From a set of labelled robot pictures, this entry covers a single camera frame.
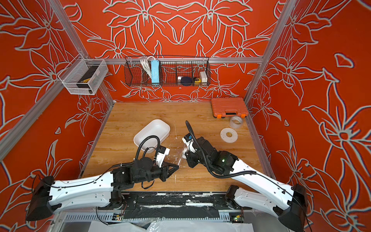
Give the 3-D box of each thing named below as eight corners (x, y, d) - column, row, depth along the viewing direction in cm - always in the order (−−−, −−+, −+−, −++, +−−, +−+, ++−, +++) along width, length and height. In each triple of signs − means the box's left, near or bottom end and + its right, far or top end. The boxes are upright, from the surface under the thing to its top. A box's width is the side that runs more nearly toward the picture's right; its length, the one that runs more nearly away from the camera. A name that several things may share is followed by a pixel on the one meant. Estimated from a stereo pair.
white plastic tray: (133, 143, 97) (131, 138, 93) (158, 121, 110) (157, 116, 105) (149, 156, 91) (147, 152, 87) (174, 131, 103) (173, 126, 99)
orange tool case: (213, 118, 110) (214, 114, 107) (210, 101, 123) (211, 97, 119) (247, 118, 110) (249, 114, 106) (241, 101, 123) (242, 96, 119)
